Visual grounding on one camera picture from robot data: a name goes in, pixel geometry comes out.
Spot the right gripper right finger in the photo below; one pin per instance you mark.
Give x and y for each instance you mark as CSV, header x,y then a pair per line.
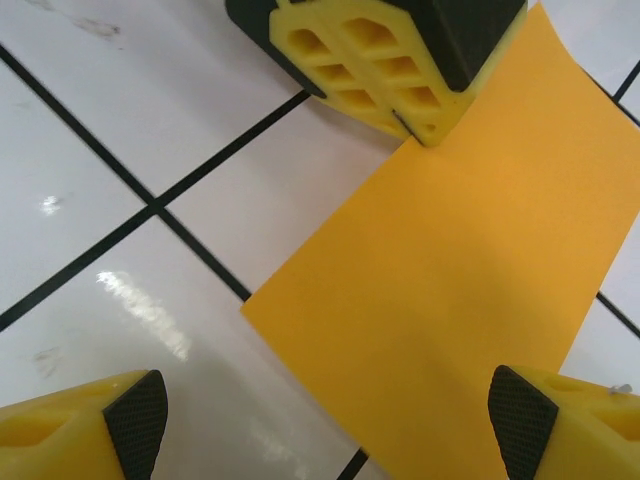
x,y
590,440

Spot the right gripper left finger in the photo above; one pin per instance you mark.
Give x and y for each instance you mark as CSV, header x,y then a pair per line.
x,y
60,440

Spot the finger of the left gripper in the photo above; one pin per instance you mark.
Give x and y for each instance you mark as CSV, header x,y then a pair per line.
x,y
450,45
280,45

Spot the yellow paper sheet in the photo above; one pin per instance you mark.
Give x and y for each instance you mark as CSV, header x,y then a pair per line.
x,y
450,250

